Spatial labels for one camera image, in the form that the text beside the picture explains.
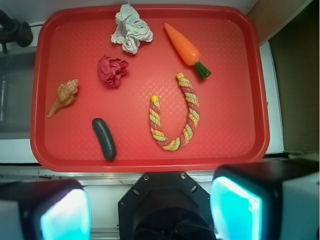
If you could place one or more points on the black octagonal mount plate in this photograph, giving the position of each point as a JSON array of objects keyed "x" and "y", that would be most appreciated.
[{"x": 165, "y": 206}]

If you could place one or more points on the orange plastic toy carrot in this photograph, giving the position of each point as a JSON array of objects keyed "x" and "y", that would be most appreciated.
[{"x": 187, "y": 51}]

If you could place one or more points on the crumpled white paper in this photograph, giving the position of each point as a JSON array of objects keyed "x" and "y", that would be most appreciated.
[{"x": 131, "y": 30}]

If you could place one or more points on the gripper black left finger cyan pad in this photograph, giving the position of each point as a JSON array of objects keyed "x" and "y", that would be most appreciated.
[{"x": 45, "y": 210}]

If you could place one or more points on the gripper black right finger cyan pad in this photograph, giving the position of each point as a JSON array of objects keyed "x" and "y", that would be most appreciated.
[{"x": 268, "y": 200}]

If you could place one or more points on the red plastic tray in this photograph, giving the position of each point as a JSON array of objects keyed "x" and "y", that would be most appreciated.
[{"x": 233, "y": 120}]

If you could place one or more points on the dark grey oblong capsule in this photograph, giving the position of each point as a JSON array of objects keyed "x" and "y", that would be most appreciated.
[{"x": 105, "y": 138}]

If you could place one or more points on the tan spiral seashell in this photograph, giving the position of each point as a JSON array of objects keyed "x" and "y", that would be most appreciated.
[{"x": 65, "y": 96}]

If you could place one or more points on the black clamp knob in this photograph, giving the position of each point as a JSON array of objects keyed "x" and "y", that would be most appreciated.
[{"x": 14, "y": 31}]

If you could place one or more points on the crumpled red paper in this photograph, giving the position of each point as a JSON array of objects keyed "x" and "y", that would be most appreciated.
[{"x": 110, "y": 70}]

